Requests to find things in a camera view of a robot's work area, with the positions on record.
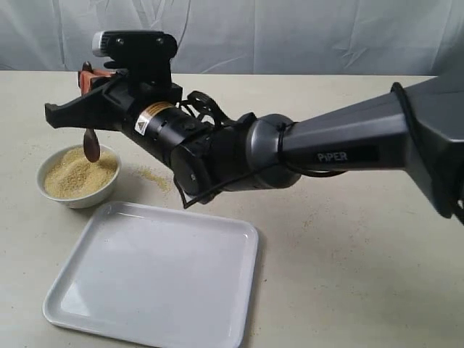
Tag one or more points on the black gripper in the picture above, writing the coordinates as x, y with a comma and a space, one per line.
147, 115

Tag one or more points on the dark red wooden spoon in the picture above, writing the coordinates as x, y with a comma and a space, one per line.
91, 145

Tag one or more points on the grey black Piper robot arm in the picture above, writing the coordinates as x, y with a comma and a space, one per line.
416, 129

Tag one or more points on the beige grainy powder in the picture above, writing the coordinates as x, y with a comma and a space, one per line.
73, 176

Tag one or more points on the grain pile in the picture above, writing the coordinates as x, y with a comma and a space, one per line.
147, 173

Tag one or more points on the white ceramic bowl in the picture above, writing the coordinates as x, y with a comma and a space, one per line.
83, 202

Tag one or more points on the white rectangular plastic tray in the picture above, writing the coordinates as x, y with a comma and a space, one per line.
158, 277

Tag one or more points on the white wrinkled backdrop cloth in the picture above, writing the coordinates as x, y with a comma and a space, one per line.
246, 37

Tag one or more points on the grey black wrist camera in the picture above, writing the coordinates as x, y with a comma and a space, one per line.
145, 54

